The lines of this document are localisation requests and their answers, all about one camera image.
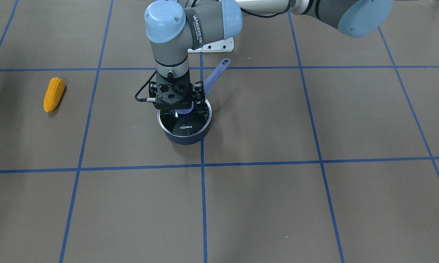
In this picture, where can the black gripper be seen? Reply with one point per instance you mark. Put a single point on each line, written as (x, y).
(198, 92)

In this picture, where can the glass pot lid blue knob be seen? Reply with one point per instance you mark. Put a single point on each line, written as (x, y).
(188, 125)

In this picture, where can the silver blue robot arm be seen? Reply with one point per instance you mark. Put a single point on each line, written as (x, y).
(176, 26)

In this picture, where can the yellow corn cob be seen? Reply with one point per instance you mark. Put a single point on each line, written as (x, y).
(53, 94)

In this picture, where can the dark blue saucepan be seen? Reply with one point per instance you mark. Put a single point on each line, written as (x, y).
(184, 113)

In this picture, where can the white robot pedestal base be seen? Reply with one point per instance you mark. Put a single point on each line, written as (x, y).
(226, 45)

